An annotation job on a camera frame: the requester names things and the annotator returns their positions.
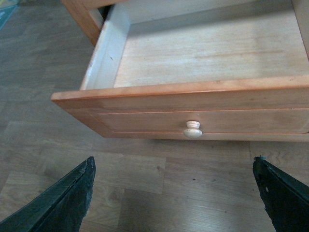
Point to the wooden drawer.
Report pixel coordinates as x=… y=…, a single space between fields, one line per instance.
x=198 y=70

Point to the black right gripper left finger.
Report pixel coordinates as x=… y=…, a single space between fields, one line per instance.
x=60 y=208

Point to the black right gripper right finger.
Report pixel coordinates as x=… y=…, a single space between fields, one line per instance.
x=285 y=198

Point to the light wooden nightstand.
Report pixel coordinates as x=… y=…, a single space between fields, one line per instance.
x=87 y=16

